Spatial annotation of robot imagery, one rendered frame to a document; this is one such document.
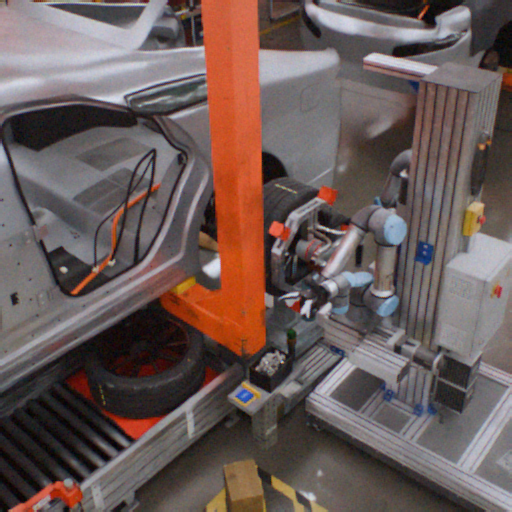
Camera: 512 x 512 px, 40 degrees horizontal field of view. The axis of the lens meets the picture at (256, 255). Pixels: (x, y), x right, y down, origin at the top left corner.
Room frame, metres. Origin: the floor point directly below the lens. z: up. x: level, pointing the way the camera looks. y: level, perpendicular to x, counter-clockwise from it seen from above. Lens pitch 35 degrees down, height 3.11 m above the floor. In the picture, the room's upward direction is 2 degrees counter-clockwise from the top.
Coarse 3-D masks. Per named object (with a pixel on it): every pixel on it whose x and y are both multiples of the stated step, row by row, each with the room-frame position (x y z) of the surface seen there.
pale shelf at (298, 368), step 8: (296, 368) 2.72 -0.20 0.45; (304, 368) 2.73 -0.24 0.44; (288, 376) 2.67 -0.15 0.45; (296, 376) 2.68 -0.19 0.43; (248, 384) 2.62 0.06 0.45; (280, 384) 2.61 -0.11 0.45; (288, 384) 2.63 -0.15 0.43; (232, 392) 2.56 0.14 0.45; (264, 392) 2.56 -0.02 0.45; (272, 392) 2.55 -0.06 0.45; (232, 400) 2.52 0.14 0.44; (256, 400) 2.50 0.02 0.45; (264, 400) 2.50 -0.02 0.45; (240, 408) 2.48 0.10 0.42; (248, 408) 2.45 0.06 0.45; (256, 408) 2.45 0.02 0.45
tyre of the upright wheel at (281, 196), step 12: (276, 180) 3.47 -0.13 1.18; (288, 180) 3.48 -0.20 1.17; (264, 192) 3.36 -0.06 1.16; (276, 192) 3.34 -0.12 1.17; (288, 192) 3.33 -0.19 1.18; (300, 192) 3.33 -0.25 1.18; (312, 192) 3.38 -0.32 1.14; (264, 204) 3.27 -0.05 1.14; (276, 204) 3.25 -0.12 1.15; (288, 204) 3.24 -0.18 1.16; (300, 204) 3.30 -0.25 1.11; (264, 216) 3.21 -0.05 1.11; (276, 216) 3.18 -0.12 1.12; (288, 216) 3.23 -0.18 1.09; (264, 228) 3.15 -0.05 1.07; (264, 240) 3.11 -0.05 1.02; (264, 252) 3.09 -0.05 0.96; (276, 288) 3.15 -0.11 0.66
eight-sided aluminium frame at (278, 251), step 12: (312, 204) 3.31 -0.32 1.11; (324, 204) 3.32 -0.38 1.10; (300, 216) 3.17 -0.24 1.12; (336, 228) 3.41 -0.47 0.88; (288, 240) 3.10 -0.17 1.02; (336, 240) 3.42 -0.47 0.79; (276, 252) 3.07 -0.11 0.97; (276, 264) 3.10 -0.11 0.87; (276, 276) 3.10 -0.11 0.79; (312, 276) 3.33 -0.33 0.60; (288, 288) 3.10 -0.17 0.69; (300, 288) 3.20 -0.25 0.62
